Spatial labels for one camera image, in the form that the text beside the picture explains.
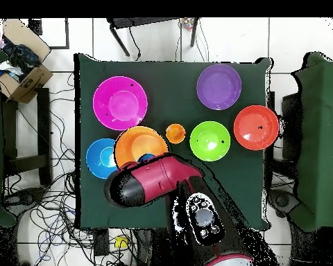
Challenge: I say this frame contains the black chair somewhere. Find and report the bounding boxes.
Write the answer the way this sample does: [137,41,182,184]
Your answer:
[264,91,304,192]

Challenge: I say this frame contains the black pedestal foot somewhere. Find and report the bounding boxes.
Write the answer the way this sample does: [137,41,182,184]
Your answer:
[3,186,47,215]
[266,188,301,220]

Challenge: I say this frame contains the purple bowl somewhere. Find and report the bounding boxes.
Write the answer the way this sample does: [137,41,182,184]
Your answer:
[196,63,242,111]

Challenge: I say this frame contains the large red-orange bowl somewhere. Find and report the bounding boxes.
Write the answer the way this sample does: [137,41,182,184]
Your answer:
[233,105,280,151]

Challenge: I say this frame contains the cardboard box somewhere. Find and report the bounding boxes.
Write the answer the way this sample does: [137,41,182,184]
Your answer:
[0,18,54,104]

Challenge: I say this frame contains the tangle of floor cables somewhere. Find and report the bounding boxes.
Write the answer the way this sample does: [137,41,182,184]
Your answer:
[1,71,138,266]

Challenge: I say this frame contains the black metal frame table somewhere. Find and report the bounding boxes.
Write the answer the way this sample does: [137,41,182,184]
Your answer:
[106,17,200,58]

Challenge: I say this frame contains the large orange bowl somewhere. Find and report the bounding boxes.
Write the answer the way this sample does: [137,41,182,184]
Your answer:
[114,125,169,170]

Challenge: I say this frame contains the black power adapter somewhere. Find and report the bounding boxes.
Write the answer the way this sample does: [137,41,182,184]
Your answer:
[93,228,110,256]

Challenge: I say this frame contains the dark clothes pile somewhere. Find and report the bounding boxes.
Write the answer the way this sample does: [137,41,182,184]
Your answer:
[0,35,42,82]

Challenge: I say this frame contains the black bench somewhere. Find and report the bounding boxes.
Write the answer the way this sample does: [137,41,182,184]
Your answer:
[1,87,53,186]

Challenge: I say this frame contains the pink bowl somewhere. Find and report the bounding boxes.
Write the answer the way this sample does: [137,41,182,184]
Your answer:
[92,76,148,131]

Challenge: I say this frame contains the dark green table cloth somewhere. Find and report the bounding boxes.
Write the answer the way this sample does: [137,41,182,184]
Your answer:
[74,53,272,230]

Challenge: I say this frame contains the blue cup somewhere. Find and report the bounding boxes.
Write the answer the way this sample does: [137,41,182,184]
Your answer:
[137,152,157,163]

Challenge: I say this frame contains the orange cup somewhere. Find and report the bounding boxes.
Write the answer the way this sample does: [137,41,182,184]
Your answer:
[165,123,186,144]

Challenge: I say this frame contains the green bowl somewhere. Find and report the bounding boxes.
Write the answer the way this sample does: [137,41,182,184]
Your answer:
[189,121,231,162]

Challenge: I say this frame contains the yellow ball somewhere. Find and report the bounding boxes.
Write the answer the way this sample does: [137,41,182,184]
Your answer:
[114,236,129,249]

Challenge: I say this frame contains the blue round bowl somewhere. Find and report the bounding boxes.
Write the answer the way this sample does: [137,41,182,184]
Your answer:
[85,138,119,179]

